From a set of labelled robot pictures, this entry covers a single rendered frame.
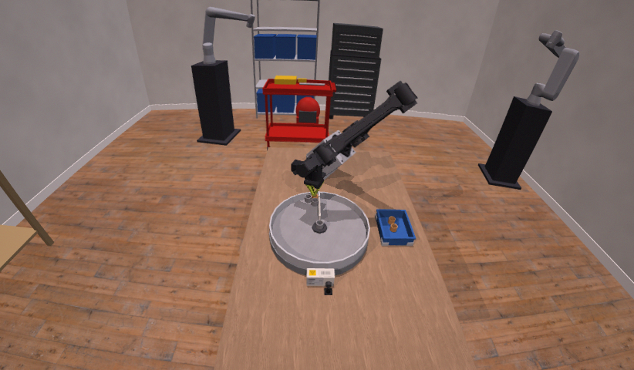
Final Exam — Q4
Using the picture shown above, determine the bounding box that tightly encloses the blue open crate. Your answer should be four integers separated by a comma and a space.
375, 209, 416, 246

